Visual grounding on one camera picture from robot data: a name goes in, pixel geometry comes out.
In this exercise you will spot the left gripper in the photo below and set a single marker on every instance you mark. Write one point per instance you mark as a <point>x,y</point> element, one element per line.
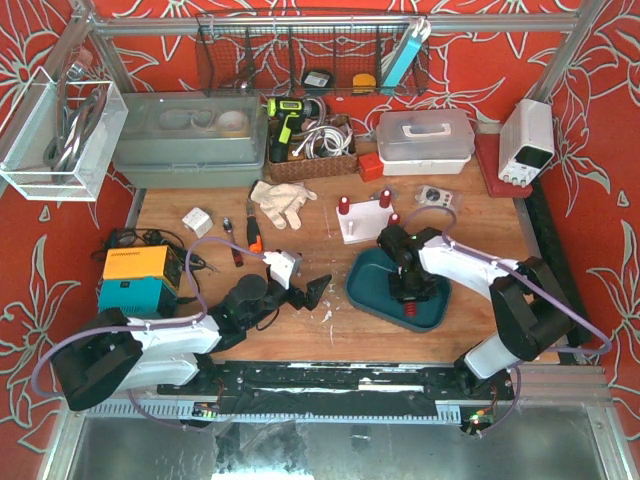
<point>297,296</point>

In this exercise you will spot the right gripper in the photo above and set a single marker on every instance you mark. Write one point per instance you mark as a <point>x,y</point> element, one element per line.
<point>410,291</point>

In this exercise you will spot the red spring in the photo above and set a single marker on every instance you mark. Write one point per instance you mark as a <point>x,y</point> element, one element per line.
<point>385,199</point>
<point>410,309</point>
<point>394,219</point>
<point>344,205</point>

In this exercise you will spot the orange black handled screwdriver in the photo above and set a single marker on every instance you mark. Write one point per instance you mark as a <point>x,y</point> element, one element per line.
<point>254,237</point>

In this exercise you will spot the bagged white control box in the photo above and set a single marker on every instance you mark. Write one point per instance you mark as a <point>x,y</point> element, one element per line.
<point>428,195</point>

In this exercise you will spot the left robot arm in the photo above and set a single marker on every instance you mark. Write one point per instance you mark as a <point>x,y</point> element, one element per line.
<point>115,352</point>

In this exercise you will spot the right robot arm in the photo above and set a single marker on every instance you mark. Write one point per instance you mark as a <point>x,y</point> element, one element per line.
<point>530,309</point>

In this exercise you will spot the teal plastic tray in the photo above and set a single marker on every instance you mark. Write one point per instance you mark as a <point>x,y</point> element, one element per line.
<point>367,289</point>

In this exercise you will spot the white work glove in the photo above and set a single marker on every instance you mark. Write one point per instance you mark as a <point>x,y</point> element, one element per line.
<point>281,203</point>

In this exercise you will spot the orange power cube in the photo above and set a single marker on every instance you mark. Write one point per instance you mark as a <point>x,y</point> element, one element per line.
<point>370,167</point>

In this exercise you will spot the small white adapter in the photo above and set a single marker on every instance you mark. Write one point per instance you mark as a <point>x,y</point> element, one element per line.
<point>198,222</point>

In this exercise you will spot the white plastic toolbox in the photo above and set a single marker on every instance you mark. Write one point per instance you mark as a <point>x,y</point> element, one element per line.
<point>424,142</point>

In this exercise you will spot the woven basket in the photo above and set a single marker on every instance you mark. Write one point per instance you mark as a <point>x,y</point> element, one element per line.
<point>305,169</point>

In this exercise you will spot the red mat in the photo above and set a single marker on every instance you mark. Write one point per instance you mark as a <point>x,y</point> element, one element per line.
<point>487,154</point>

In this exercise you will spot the orange teal device box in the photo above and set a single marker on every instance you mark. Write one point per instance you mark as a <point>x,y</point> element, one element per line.
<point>141,281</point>

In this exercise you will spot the white power supply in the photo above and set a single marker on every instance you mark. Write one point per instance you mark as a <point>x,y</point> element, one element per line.
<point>526,143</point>

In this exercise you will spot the grey storage box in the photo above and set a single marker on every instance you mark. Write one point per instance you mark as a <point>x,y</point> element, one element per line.
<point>188,140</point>

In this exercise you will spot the yellow tape measure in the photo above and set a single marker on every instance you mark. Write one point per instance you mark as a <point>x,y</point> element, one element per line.
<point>363,84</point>

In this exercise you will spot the blue white tool case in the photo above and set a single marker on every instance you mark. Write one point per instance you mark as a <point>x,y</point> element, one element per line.
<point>395,64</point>

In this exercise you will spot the clear acrylic box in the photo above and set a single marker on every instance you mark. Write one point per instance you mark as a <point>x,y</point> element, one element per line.
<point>60,148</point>

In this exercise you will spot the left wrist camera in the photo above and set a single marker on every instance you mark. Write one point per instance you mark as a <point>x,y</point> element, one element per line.
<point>282,266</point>

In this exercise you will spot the white four-peg base plate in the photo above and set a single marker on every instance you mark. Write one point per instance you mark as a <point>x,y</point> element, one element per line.
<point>364,222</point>

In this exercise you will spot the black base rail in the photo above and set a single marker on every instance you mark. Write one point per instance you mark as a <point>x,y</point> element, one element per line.
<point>323,389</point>

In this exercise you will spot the red handled small ratchet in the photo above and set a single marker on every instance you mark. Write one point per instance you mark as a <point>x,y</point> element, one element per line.
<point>236,254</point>

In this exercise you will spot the black cable duct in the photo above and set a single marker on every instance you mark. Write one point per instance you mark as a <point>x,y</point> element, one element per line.
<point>550,246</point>

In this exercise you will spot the green yellow cordless drill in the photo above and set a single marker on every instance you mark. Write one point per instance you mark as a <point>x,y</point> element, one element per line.
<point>290,114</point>

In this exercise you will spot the black wire basket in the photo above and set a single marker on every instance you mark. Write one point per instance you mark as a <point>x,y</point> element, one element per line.
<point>267,51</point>

